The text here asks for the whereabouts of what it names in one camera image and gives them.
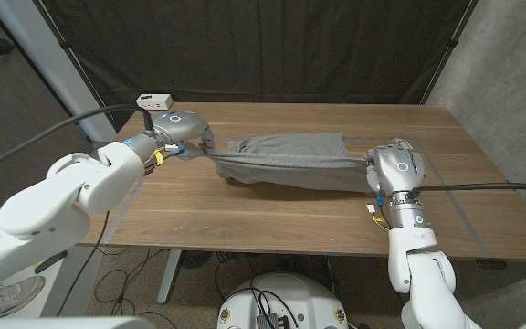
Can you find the white table leg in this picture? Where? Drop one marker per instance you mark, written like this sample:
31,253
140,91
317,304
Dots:
169,279

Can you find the grey white sneaker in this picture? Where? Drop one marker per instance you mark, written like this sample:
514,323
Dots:
12,294

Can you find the white pillar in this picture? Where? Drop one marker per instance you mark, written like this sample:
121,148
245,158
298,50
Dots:
48,55

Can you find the grey tape outline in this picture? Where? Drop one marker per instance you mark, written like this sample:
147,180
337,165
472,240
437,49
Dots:
466,219

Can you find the black backdrop stand pole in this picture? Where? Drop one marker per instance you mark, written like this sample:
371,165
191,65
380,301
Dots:
451,42
64,45

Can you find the yellow black floor object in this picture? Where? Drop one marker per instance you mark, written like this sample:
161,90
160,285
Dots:
50,262

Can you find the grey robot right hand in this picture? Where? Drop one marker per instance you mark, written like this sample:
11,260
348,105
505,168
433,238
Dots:
400,166

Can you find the dark round floor object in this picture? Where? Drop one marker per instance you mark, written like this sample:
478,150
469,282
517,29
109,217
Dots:
194,259

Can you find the black backdrop curtain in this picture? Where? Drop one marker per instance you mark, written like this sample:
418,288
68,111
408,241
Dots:
267,45

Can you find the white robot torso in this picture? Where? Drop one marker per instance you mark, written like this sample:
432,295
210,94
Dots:
299,297

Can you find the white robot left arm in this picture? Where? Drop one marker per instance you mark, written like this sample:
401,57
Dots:
53,205

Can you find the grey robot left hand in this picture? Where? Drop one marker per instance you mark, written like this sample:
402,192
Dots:
183,125

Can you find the white power strip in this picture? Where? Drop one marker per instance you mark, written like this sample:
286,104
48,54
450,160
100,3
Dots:
153,101

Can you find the grey shorts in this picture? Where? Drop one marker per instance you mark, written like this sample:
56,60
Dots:
290,160

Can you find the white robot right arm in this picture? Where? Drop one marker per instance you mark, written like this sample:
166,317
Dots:
427,283

